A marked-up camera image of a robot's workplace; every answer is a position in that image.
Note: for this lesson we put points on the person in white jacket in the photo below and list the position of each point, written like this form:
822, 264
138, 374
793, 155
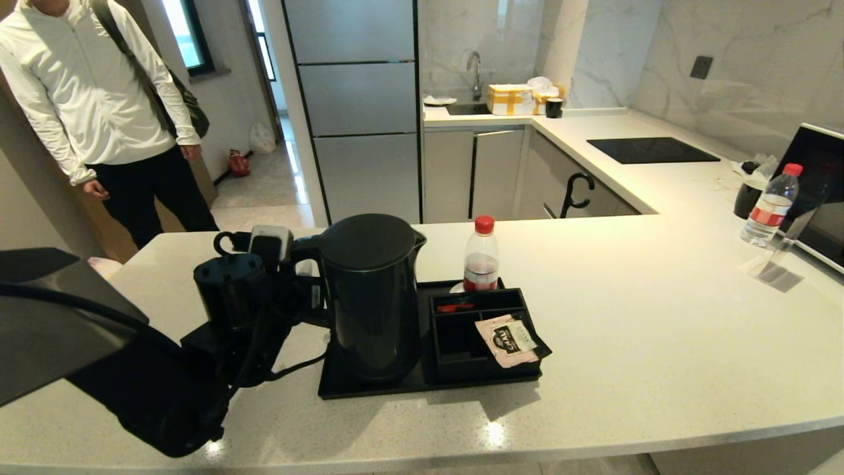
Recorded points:
99, 99

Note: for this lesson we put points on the small black cup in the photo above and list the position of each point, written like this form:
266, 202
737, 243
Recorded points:
554, 108

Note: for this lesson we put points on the clear water bottle red cap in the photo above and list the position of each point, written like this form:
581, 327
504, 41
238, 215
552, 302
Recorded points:
768, 211

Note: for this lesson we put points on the black compartment organizer box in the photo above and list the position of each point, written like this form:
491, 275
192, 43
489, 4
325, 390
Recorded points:
461, 343

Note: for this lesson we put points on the dark green shoulder bag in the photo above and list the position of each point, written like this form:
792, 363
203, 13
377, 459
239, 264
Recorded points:
194, 105

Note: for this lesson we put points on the black electric kettle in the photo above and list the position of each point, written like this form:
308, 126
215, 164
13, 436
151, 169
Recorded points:
372, 297

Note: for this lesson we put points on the silver refrigerator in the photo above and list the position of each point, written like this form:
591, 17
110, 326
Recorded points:
359, 132

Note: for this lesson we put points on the red bag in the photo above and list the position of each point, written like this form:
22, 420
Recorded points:
239, 163

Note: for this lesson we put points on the large black mug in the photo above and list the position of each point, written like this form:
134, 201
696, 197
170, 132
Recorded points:
747, 199

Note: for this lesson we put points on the black microwave oven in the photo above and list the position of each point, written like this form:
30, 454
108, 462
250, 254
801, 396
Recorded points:
824, 198

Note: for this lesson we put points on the white round coaster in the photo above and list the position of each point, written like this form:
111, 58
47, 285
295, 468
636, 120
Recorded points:
456, 287

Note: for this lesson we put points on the red sachet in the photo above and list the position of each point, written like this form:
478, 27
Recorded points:
453, 307

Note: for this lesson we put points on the yellow white striped box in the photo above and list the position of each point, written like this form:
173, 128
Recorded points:
509, 100

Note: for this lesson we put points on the clear acrylic sign holder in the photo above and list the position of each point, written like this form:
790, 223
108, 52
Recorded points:
781, 254

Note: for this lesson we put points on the black induction cooktop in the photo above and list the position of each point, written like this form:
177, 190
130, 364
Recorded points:
649, 150

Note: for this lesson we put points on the dark framed window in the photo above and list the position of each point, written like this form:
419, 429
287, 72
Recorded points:
188, 33

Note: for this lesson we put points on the crumpled white orange plastic bag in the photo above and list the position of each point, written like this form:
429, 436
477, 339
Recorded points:
105, 266

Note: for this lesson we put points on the white base cabinet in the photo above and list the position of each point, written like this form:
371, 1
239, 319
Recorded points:
494, 175

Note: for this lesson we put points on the chrome sink faucet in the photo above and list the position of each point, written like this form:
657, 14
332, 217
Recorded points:
476, 69

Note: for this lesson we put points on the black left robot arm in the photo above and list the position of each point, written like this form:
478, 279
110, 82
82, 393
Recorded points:
132, 369

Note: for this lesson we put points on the small yellow white box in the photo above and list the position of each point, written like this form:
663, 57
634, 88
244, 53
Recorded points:
542, 102

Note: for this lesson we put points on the pink tea bag sachet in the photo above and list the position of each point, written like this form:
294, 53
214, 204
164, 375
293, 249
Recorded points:
508, 340

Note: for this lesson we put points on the black rectangular serving tray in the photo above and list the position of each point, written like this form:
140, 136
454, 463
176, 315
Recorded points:
369, 389

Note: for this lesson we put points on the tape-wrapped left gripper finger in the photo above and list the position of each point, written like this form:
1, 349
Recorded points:
304, 266

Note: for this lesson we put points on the black curved faucet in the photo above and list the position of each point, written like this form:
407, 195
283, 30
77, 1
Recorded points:
566, 198

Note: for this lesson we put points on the water bottle with dark liquid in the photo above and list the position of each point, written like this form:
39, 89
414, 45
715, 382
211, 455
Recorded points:
481, 260

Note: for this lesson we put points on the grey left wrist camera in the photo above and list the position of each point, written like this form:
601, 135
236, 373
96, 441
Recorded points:
270, 241

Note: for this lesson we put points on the white plate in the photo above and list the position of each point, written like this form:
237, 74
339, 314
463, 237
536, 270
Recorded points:
439, 100

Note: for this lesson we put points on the dark wall socket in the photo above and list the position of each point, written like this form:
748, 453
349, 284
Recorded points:
701, 67

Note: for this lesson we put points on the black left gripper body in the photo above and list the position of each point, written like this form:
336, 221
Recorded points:
300, 297

